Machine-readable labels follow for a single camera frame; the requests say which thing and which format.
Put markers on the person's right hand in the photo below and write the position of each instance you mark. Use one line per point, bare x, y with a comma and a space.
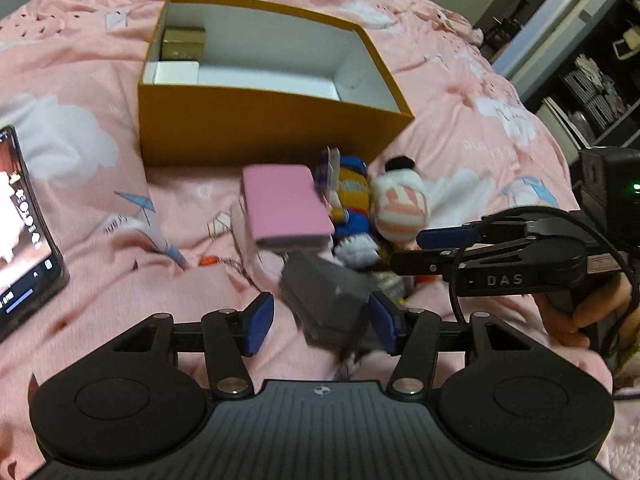
600, 305

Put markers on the black smartphone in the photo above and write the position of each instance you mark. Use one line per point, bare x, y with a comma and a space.
20, 240

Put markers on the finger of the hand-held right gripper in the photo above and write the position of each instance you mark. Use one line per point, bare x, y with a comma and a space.
425, 262
445, 237

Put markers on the grey rectangular box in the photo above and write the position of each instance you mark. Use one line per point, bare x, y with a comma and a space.
320, 290

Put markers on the dark bookshelf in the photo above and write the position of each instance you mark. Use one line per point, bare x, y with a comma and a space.
600, 20

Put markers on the blue paper hang tag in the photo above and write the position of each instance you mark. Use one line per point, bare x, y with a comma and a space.
326, 172

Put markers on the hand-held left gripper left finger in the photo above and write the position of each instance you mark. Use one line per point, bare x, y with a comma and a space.
260, 322

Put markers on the pink rectangular box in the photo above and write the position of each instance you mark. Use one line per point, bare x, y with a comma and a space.
285, 205

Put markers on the small gold box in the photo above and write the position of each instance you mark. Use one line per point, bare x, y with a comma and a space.
182, 45

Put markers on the white striped plush toy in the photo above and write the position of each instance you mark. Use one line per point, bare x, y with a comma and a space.
400, 205

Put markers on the row of books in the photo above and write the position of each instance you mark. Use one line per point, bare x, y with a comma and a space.
595, 92

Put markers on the small white box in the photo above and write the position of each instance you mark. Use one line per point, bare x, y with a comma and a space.
175, 72

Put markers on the blue yellow duck plush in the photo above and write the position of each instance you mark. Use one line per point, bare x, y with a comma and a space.
352, 185

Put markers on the pink printed blanket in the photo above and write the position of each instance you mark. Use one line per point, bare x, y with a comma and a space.
75, 60

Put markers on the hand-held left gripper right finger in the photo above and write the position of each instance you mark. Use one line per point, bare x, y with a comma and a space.
385, 320

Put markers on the yellow cardboard box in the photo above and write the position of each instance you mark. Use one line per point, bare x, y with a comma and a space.
250, 125

